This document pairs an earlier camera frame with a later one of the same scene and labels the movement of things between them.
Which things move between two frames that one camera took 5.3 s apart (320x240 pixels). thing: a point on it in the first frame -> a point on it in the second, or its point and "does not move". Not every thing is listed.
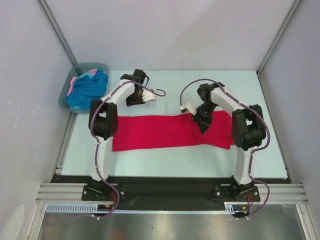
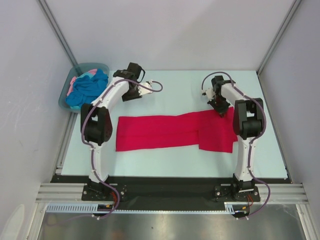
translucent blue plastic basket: [86, 81] does not move
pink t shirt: [73, 78] does not move
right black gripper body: [200, 119] -> [220, 108]
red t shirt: [143, 132] does not move
